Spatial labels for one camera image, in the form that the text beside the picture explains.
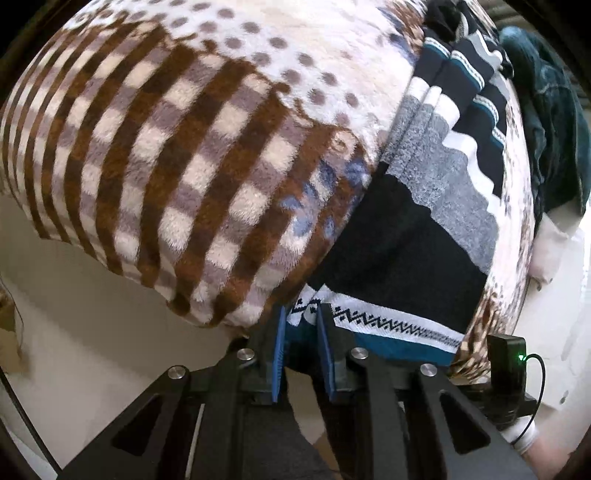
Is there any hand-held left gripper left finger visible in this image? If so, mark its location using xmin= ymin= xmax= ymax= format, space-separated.
xmin=58 ymin=305 xmax=289 ymax=480

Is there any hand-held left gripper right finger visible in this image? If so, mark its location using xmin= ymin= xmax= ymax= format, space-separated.
xmin=316 ymin=302 xmax=539 ymax=480

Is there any striped knit sweater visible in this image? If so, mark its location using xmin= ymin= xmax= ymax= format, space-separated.
xmin=284 ymin=0 xmax=515 ymax=370

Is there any person's right forearm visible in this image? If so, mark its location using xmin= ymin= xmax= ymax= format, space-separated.
xmin=526 ymin=438 xmax=578 ymax=480

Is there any person's right hand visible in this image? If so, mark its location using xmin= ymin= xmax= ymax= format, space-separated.
xmin=501 ymin=414 xmax=540 ymax=455

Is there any white headboard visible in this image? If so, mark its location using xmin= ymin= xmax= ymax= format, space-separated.
xmin=526 ymin=203 xmax=591 ymax=444

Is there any beige folded cloth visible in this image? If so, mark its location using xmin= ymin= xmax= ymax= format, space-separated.
xmin=531 ymin=215 xmax=585 ymax=282

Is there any floral bed blanket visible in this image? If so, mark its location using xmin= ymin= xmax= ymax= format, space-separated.
xmin=0 ymin=0 xmax=539 ymax=384

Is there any teal plush quilt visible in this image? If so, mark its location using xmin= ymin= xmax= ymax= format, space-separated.
xmin=499 ymin=25 xmax=591 ymax=227

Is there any black cable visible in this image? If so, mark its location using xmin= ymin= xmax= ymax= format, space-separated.
xmin=510 ymin=353 xmax=546 ymax=446

